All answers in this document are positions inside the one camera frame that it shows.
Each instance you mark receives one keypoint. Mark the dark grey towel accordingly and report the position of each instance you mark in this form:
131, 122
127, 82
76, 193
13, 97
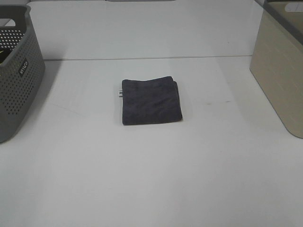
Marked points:
150, 102

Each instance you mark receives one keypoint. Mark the beige plastic basket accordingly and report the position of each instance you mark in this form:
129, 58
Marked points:
277, 61

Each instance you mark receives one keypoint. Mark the grey perforated plastic basket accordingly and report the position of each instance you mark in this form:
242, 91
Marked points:
22, 68

